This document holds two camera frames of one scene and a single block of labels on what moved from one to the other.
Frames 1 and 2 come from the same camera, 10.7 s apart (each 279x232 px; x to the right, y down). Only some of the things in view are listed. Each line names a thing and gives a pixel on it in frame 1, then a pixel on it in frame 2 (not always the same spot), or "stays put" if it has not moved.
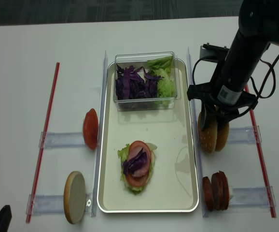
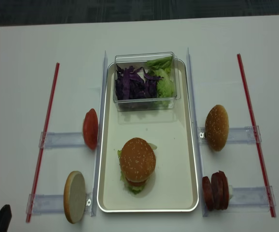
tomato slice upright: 90,129 stays put
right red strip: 260,155 stays put
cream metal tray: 173,187 stays put
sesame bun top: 208,138 to 137,159
